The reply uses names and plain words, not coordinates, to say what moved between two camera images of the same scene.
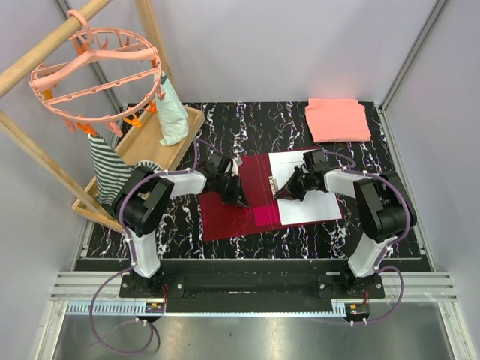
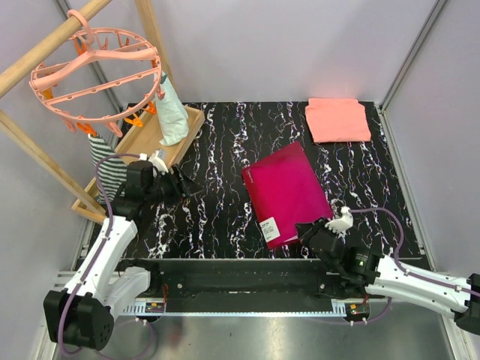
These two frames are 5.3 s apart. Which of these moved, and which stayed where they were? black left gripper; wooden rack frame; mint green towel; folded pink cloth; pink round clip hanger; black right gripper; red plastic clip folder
Moved: red plastic clip folder; black left gripper; black right gripper
Stayed: folded pink cloth; wooden rack frame; mint green towel; pink round clip hanger
